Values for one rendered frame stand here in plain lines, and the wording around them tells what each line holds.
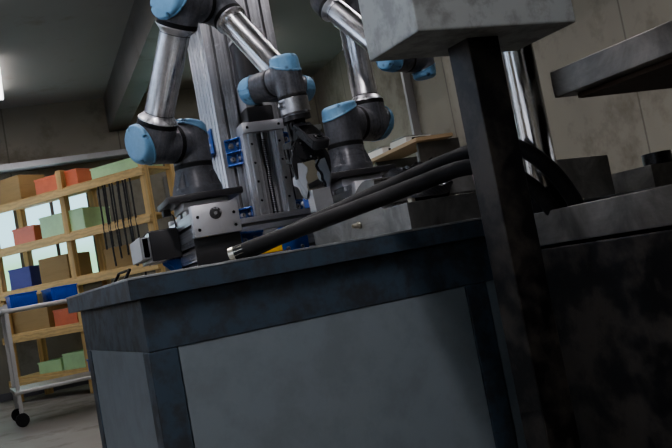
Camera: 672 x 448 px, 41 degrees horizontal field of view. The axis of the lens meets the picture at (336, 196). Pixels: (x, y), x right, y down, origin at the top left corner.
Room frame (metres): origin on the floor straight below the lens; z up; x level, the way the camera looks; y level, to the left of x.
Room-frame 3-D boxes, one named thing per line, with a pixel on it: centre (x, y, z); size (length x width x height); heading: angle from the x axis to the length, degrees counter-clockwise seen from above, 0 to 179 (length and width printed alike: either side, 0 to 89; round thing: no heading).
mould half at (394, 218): (2.15, -0.15, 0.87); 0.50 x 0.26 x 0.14; 26
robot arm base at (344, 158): (2.85, -0.06, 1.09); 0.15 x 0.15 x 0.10
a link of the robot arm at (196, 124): (2.68, 0.41, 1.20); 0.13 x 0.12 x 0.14; 140
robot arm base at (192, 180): (2.68, 0.41, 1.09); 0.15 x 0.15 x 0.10
